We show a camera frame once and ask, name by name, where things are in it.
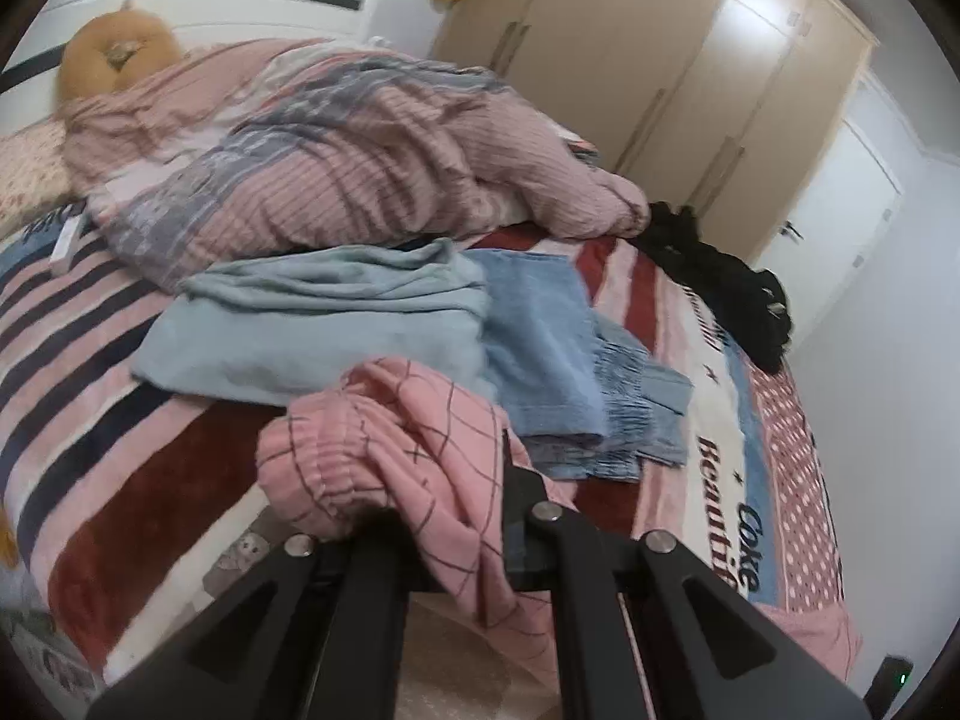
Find pink checked pants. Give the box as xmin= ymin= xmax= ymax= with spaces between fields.
xmin=256 ymin=358 xmax=558 ymax=688

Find white bedroom door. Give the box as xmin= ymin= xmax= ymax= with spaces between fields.
xmin=754 ymin=121 xmax=903 ymax=349

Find patterned fleece bed blanket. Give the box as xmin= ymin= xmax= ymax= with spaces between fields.
xmin=2 ymin=213 xmax=861 ymax=679

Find blue denim garment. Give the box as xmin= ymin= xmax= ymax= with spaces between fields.
xmin=467 ymin=249 xmax=693 ymax=481

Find light teal folded garment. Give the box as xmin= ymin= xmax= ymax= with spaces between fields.
xmin=130 ymin=239 xmax=494 ymax=406

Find black garment pile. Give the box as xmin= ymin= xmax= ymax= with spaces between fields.
xmin=631 ymin=202 xmax=793 ymax=376

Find pink striped duvet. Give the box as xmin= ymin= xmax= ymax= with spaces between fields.
xmin=60 ymin=39 xmax=651 ymax=291

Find beige wooden wardrobe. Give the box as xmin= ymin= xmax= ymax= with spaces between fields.
xmin=433 ymin=0 xmax=875 ymax=260

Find orange plush toy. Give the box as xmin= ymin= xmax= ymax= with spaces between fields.
xmin=57 ymin=0 xmax=184 ymax=104

